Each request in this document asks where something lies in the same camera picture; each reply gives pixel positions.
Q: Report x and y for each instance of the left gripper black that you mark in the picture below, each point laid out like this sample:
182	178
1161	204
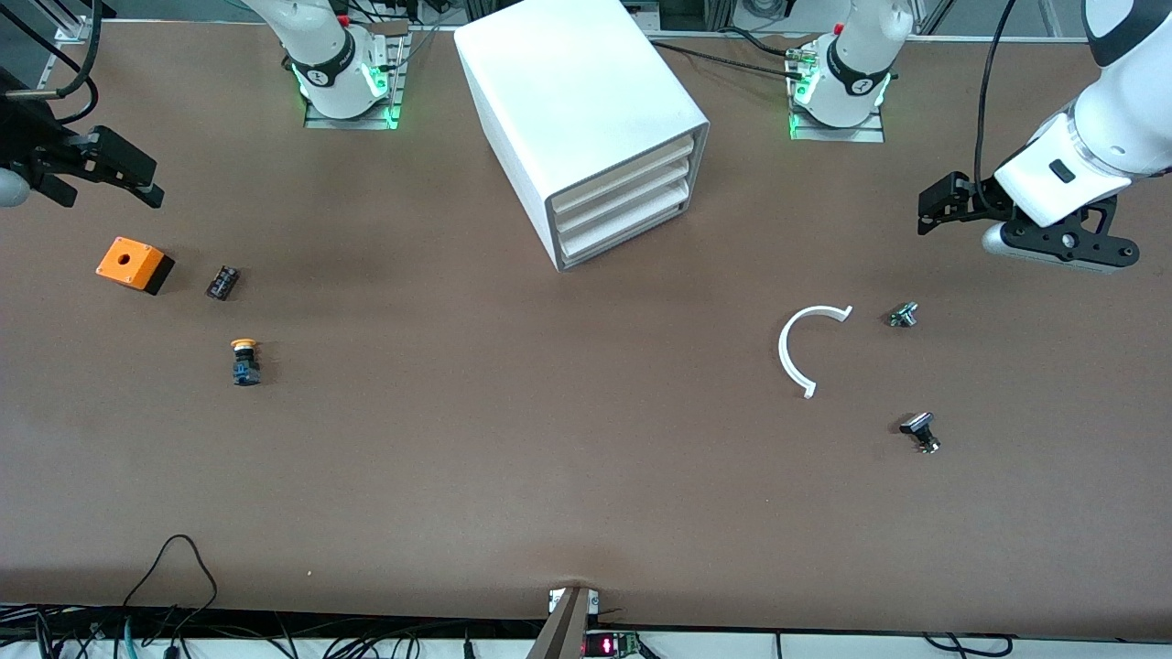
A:
978	203

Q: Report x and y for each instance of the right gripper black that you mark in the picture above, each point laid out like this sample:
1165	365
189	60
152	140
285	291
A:
27	137

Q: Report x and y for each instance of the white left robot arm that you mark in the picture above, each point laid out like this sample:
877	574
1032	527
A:
1117	110

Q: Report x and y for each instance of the black cap metal button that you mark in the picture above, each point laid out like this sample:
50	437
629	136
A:
918	426

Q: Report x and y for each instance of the orange cap push button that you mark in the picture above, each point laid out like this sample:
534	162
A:
245	371

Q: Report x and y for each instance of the orange box with black base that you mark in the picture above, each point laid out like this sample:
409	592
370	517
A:
128	259

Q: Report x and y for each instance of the small black terminal block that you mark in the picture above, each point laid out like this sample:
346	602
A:
222	283

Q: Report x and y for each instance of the circuit board with red display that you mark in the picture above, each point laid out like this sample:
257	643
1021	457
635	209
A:
609	645

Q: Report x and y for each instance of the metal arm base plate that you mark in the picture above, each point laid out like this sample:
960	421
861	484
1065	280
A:
348	123
838	135

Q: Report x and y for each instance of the grey camera stand bar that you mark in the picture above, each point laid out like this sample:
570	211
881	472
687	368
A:
563	631

